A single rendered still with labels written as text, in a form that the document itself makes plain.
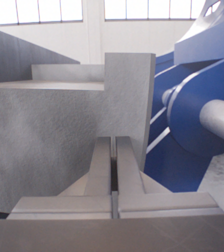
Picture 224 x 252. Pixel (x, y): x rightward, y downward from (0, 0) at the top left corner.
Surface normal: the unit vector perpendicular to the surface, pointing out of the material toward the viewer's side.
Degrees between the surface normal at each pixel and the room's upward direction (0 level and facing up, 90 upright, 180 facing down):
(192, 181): 90
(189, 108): 90
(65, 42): 90
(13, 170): 90
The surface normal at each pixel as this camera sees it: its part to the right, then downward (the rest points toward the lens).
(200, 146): 0.02, 0.27
